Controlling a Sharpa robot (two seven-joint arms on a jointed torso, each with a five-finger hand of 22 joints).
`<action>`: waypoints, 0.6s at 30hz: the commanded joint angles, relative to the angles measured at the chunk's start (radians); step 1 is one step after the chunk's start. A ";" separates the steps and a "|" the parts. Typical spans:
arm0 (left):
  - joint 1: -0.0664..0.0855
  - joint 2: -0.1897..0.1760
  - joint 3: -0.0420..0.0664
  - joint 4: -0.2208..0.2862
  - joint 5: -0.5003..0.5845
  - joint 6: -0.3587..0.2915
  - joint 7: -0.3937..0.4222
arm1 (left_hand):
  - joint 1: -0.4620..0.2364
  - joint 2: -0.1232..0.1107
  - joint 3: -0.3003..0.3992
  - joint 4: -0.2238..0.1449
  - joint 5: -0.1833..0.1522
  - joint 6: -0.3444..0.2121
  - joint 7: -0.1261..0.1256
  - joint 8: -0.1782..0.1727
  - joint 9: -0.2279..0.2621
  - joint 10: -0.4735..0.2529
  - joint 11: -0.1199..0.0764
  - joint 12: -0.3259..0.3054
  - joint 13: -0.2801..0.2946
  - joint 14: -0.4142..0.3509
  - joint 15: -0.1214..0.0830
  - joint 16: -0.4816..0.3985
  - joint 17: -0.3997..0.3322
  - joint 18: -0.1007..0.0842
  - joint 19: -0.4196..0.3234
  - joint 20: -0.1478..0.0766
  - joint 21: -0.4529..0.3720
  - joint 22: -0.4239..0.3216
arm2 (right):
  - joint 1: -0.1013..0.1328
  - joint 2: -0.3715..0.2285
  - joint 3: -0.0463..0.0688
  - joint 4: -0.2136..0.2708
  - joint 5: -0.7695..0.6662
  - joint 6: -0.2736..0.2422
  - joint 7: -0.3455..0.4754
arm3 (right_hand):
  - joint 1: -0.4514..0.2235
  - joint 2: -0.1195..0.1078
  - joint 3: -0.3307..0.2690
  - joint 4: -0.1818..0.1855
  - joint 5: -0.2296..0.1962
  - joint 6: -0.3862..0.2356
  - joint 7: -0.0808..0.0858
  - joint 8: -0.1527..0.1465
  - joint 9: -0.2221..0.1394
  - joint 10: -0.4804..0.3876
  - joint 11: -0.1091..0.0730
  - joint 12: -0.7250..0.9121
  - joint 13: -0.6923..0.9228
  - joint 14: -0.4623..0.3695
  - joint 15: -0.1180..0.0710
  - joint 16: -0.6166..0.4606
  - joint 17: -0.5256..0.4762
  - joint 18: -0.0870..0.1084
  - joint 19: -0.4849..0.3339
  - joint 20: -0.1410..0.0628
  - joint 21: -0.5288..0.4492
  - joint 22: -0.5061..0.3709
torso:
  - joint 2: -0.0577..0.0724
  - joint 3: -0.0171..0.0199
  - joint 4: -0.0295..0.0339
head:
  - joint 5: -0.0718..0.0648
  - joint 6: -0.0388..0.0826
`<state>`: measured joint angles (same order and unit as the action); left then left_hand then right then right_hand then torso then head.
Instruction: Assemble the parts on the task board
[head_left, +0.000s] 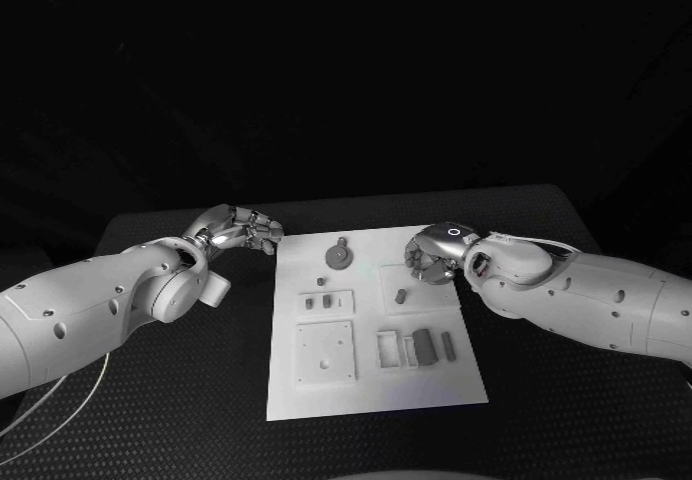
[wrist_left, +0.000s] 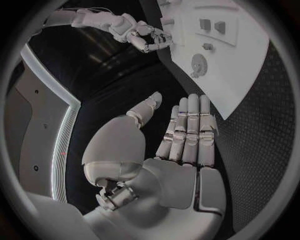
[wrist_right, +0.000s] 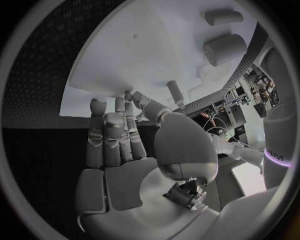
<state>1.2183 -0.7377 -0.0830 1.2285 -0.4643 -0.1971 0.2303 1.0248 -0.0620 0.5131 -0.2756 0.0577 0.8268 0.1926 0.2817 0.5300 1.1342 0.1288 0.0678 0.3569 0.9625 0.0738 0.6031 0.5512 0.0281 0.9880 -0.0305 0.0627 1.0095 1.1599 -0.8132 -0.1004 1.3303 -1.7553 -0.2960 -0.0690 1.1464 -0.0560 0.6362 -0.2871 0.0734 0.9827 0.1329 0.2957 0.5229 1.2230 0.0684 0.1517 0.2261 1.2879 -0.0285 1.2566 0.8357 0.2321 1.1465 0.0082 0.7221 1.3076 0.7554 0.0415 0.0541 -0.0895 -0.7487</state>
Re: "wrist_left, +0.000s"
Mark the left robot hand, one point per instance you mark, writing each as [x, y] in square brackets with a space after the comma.
[168, 187]

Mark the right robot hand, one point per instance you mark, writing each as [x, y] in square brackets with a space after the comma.
[140, 40]

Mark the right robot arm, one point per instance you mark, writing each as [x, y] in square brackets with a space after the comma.
[98, 19]

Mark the white task board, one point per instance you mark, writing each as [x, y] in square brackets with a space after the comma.
[241, 61]

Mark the grey peg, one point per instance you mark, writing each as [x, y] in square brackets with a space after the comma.
[167, 21]

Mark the grey gear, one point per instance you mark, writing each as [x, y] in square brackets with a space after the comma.
[199, 63]

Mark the grey block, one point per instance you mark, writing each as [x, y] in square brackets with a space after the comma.
[220, 27]
[205, 24]

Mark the small grey plug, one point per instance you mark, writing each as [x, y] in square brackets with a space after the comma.
[207, 46]

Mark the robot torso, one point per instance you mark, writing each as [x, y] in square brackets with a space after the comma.
[35, 131]

